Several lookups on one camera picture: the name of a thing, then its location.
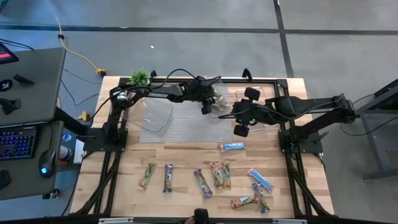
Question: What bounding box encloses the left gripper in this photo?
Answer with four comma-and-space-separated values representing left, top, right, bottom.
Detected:
186, 75, 217, 116

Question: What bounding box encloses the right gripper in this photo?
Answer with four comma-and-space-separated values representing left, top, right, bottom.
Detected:
232, 86, 273, 138

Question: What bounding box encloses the blue granola bar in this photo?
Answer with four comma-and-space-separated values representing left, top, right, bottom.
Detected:
247, 167, 275, 192
220, 141, 248, 153

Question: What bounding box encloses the green red granola bar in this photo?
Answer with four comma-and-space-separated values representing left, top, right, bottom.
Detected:
210, 161, 224, 190
230, 195, 259, 210

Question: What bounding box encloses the green purple granola bar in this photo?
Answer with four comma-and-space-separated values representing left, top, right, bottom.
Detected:
193, 169, 214, 198
252, 182, 271, 214
162, 164, 175, 194

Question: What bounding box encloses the clear plastic bin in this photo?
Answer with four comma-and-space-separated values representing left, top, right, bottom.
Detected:
234, 86, 282, 135
125, 96, 175, 135
207, 79, 233, 119

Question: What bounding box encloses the grey woven placemat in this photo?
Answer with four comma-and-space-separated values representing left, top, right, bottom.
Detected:
139, 99, 234, 144

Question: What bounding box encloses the small green potted plant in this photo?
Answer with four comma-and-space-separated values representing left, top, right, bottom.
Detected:
128, 67, 152, 86

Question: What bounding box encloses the silver aluminium bar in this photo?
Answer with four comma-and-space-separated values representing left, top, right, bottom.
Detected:
272, 218, 309, 224
98, 217, 135, 224

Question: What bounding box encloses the dark metal stand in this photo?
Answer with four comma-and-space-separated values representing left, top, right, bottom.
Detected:
356, 79, 398, 182

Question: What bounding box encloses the white box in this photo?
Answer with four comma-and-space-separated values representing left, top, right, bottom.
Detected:
73, 139, 86, 165

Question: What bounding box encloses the drink can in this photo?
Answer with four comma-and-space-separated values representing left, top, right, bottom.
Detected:
58, 145, 73, 162

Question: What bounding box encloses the grey desk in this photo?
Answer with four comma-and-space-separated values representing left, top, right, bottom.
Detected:
0, 47, 67, 200

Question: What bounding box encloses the black computer mouse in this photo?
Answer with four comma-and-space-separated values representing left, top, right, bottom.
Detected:
38, 149, 58, 179

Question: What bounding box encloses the backlit black keyboard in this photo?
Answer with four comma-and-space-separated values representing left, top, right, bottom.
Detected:
0, 126, 39, 161

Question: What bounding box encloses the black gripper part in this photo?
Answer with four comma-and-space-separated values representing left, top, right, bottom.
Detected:
0, 98, 22, 116

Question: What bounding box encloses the round black disc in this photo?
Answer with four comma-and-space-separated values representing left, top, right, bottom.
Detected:
0, 79, 14, 92

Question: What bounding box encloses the black device red screen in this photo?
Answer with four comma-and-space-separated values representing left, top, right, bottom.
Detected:
0, 42, 20, 65

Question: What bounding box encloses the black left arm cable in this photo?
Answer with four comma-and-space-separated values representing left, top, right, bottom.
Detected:
88, 68, 223, 128

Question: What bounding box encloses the black table-level camera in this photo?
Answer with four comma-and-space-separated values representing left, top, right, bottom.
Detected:
193, 208, 211, 224

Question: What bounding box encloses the black power cable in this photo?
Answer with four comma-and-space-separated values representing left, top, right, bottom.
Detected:
340, 93, 398, 137

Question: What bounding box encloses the black floor cable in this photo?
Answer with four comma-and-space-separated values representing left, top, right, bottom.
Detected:
59, 68, 104, 108

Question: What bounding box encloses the black aluminium table frame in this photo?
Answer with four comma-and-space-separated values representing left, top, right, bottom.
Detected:
70, 68, 335, 219

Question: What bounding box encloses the yellow extension cable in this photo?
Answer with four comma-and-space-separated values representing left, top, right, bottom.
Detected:
43, 0, 103, 72

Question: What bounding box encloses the small black bracket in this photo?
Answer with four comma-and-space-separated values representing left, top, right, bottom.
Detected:
12, 73, 36, 86

